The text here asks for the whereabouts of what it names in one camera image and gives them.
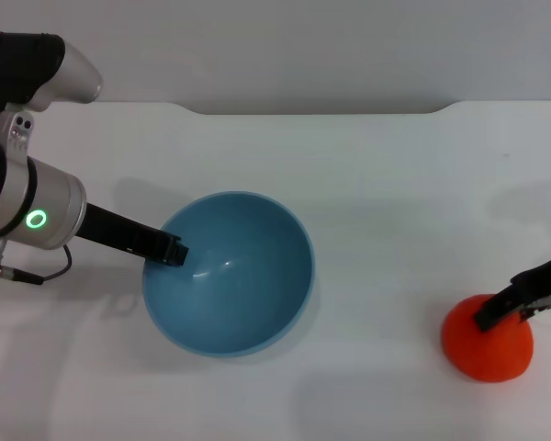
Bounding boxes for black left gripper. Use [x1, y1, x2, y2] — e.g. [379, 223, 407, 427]
[74, 201, 190, 267]

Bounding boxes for orange plush fruit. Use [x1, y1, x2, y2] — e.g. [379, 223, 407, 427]
[441, 295, 535, 384]

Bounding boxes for blue bowl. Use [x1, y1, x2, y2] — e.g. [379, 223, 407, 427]
[141, 190, 316, 358]

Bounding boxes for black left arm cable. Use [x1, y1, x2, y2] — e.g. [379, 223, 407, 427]
[0, 238, 73, 287]

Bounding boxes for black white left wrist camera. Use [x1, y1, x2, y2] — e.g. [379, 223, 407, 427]
[0, 30, 105, 115]

